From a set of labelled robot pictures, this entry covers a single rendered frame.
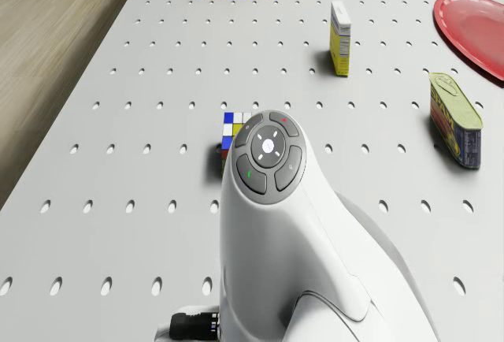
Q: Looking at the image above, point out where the flat-sided can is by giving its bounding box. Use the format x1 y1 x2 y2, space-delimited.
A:
428 72 484 169

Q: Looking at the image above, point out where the puzzle cube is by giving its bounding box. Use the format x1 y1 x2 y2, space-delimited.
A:
219 111 255 180

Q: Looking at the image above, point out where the red plate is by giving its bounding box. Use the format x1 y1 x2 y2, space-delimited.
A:
433 0 504 82

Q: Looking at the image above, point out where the yellow and white box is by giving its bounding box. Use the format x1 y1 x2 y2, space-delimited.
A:
329 0 352 78

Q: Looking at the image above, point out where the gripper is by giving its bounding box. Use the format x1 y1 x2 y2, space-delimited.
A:
156 304 222 342

